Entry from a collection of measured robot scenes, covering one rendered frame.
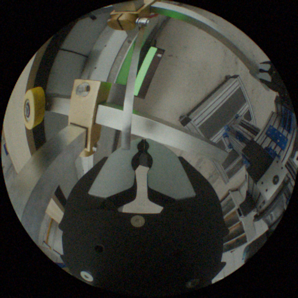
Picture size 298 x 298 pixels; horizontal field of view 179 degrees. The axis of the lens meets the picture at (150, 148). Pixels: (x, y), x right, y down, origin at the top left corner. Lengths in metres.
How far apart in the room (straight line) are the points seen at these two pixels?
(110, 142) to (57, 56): 0.36
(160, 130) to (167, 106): 0.87
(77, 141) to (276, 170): 0.52
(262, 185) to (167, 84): 0.98
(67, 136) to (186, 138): 0.17
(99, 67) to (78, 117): 0.29
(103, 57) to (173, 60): 0.75
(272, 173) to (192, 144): 0.34
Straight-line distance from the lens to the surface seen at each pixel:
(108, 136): 0.35
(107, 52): 0.45
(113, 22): 0.21
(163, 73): 1.03
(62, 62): 0.38
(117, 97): 0.31
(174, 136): 0.17
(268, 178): 0.42
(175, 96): 1.03
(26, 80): 0.28
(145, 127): 0.16
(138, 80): 0.30
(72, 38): 0.40
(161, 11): 0.25
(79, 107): 0.17
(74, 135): 0.15
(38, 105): 0.21
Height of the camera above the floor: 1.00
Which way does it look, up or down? 59 degrees down
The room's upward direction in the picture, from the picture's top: 178 degrees clockwise
